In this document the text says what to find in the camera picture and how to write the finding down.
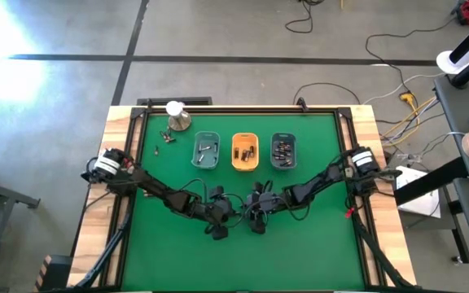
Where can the black box with striped edge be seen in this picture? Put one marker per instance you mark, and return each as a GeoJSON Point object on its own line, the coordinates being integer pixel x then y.
{"type": "Point", "coordinates": [57, 272]}

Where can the light teal plastic bin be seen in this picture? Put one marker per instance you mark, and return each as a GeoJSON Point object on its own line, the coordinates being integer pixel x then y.
{"type": "Point", "coordinates": [211, 162]}

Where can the green table mat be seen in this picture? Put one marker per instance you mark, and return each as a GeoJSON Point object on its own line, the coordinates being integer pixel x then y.
{"type": "Point", "coordinates": [218, 260]}

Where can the blue-grey plastic bin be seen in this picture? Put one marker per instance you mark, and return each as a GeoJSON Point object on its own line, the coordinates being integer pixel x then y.
{"type": "Point", "coordinates": [274, 138]}

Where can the white tower fan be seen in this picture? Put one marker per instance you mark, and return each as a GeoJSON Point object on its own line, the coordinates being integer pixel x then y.
{"type": "Point", "coordinates": [448, 61]}

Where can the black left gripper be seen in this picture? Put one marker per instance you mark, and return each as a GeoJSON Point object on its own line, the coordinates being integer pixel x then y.
{"type": "Point", "coordinates": [218, 211]}

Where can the black support bar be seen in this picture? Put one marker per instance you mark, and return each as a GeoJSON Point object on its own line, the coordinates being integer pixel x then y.
{"type": "Point", "coordinates": [430, 183]}

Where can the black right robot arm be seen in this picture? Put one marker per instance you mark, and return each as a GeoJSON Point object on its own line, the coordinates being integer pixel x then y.
{"type": "Point", "coordinates": [320, 183]}

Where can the yellow plastic bin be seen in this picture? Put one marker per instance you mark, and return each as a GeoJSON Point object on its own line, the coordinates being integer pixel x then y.
{"type": "Point", "coordinates": [240, 164]}

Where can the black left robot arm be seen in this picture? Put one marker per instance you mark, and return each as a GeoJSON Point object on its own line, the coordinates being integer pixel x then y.
{"type": "Point", "coordinates": [165, 197]}

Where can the red clip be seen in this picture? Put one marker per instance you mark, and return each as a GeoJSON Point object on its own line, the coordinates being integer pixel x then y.
{"type": "Point", "coordinates": [349, 212]}

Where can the white box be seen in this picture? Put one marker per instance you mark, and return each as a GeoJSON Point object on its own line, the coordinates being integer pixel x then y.
{"type": "Point", "coordinates": [422, 199]}

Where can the black floor vent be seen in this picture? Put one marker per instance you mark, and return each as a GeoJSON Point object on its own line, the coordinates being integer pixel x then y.
{"type": "Point", "coordinates": [194, 100]}

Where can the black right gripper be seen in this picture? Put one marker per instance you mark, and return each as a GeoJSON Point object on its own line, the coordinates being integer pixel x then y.
{"type": "Point", "coordinates": [265, 203]}

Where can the black aluminium table frame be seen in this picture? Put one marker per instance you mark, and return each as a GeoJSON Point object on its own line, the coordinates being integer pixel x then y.
{"type": "Point", "coordinates": [259, 110]}

